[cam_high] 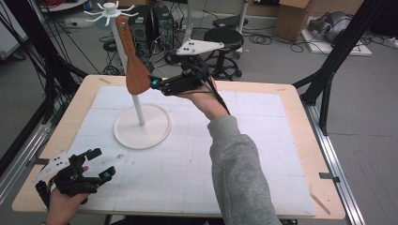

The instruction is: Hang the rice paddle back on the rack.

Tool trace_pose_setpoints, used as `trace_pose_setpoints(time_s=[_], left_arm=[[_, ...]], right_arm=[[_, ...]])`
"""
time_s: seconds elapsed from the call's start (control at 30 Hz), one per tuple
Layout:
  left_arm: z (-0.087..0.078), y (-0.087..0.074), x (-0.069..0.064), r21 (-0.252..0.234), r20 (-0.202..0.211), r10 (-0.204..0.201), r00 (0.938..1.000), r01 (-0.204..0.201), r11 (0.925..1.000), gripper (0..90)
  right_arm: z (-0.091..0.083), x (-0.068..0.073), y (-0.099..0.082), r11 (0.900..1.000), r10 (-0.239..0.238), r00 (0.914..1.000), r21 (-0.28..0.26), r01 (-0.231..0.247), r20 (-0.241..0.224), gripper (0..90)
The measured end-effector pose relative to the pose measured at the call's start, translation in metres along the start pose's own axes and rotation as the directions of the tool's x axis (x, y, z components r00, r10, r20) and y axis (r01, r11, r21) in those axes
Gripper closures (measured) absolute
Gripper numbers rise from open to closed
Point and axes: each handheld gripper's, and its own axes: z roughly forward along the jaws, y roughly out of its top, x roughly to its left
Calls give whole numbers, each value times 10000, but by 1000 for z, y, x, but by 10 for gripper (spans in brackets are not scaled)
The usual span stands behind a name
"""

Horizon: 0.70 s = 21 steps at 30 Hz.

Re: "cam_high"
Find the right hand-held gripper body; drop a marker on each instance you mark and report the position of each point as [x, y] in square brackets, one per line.
[195, 47]

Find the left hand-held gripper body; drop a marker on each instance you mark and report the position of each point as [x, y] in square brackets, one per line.
[54, 164]

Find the wooden rice spatula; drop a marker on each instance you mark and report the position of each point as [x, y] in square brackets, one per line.
[137, 78]

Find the white hook stand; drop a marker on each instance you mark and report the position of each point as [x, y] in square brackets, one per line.
[134, 131]

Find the person's left hand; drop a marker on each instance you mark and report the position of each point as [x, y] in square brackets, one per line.
[64, 207]

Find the person's right hand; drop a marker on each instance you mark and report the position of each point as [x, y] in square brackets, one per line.
[208, 101]

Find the black tape strip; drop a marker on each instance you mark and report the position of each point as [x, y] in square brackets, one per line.
[39, 161]
[328, 176]

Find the white metal stand leg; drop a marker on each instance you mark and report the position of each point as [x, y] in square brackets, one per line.
[242, 15]
[187, 22]

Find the black round stool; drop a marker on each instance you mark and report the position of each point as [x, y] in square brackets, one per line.
[230, 36]

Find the black computer tower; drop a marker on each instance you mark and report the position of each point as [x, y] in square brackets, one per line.
[163, 28]
[139, 29]

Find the black flat device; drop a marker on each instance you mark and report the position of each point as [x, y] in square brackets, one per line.
[230, 22]

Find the white grid mat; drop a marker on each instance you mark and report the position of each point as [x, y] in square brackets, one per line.
[175, 175]

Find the person's dark clothing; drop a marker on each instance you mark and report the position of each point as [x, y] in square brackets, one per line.
[165, 221]

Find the cardboard box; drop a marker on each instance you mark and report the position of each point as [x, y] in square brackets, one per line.
[292, 22]

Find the white round table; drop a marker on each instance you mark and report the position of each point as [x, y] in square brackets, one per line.
[62, 4]

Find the grey bag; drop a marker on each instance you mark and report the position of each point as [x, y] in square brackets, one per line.
[333, 26]

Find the white foam board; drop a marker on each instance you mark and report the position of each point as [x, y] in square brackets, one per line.
[341, 49]

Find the thin wooden stick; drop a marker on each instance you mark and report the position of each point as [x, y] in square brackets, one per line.
[319, 203]

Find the aluminium rail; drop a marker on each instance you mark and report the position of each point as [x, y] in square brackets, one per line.
[334, 162]
[22, 159]

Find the black metal frame strut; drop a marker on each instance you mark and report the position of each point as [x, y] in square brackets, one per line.
[339, 51]
[40, 43]

